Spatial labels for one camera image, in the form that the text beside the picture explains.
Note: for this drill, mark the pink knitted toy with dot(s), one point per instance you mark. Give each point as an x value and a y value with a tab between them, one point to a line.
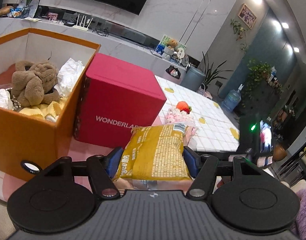
175	117

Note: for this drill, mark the brown bread loaf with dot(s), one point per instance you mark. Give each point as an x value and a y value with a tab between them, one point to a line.
4	11

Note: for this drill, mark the pink waste bin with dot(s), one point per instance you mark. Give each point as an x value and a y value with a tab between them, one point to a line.
173	72

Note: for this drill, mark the white tissue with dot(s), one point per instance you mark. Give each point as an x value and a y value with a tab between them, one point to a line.
69	72

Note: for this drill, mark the framed wall picture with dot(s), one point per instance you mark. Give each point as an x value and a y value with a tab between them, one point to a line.
247	15

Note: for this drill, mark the knitted strawberry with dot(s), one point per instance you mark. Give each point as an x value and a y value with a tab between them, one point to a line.
183	106

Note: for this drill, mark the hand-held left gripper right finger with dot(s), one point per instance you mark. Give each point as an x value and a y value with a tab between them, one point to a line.
191	160

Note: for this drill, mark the white router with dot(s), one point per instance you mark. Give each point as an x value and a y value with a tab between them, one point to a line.
80	27

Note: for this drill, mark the brown plush toy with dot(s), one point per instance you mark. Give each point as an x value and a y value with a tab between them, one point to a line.
33	80

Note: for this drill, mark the blue water bottle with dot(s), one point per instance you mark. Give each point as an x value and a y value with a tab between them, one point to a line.
231	100

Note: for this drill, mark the yellow snack packet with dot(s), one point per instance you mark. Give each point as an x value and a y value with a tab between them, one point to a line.
155	155

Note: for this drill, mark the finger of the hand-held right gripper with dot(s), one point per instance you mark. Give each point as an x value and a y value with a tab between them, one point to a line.
225	152

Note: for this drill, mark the red cube box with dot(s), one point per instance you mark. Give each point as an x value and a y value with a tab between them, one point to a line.
123	92

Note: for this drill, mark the grey trash can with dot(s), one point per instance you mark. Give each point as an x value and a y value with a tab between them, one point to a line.
193	80

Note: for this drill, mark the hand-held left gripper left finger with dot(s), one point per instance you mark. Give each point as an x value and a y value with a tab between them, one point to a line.
114	161

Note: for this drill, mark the large leafy plant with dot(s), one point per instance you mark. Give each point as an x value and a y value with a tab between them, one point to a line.
260	72

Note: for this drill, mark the dark dining chair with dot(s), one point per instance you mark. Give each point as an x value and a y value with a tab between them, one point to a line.
292	167

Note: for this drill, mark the small teddy bear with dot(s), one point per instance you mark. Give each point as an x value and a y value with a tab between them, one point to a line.
172	43

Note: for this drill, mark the yellow cloth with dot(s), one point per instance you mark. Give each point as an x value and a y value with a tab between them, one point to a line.
45	108

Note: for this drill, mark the white marble tv cabinet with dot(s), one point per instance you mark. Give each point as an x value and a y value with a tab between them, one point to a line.
123	45

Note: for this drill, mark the purple fluffy cloth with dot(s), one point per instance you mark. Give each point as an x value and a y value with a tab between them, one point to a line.
304	210

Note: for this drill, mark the pink handbag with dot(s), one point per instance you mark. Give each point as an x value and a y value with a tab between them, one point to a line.
206	93

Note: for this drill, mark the hanging vine plant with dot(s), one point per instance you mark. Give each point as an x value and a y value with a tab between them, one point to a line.
239	30

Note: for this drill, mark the orange cardboard box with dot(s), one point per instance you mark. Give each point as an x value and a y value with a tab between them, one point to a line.
25	140

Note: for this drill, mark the long-leaf potted plant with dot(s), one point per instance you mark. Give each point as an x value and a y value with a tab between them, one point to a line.
213	72

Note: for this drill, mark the person's right hand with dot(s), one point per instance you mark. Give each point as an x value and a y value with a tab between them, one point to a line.
264	161

